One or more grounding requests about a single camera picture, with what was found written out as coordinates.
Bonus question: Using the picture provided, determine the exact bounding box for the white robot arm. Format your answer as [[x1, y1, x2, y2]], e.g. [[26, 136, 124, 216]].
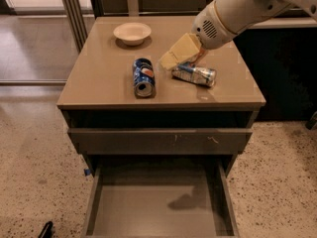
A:
[[159, 0, 317, 70]]

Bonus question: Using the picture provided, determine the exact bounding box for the orange soda can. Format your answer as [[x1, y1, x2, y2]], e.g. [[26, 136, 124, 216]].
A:
[[194, 49, 208, 63]]

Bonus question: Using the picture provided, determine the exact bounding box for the grey drawer cabinet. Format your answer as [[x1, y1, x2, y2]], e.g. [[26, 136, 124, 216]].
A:
[[57, 16, 265, 170]]

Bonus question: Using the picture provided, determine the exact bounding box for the white ceramic bowl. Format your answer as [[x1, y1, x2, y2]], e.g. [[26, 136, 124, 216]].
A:
[[113, 23, 152, 46]]

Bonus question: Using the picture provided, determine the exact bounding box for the grey top drawer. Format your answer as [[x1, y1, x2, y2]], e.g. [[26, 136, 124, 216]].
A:
[[68, 128, 252, 155]]

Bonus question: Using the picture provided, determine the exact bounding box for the blue pepsi can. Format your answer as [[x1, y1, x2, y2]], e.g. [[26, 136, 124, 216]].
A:
[[133, 58, 156, 98]]

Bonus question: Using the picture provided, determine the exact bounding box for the silver blue energy can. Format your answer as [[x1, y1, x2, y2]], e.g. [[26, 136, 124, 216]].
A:
[[171, 62, 217, 87]]

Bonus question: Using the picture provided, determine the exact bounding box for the open grey middle drawer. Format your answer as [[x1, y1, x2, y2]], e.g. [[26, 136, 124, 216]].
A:
[[80, 156, 240, 238]]

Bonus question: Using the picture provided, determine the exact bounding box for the metal frame post left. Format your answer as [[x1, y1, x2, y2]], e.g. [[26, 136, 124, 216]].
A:
[[62, 0, 87, 53]]

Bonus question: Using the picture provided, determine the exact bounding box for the black object at floor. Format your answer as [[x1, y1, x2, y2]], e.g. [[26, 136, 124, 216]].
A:
[[38, 221, 53, 238]]

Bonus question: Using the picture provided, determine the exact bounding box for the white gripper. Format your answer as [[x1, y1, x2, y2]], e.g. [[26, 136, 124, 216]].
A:
[[158, 1, 239, 71]]

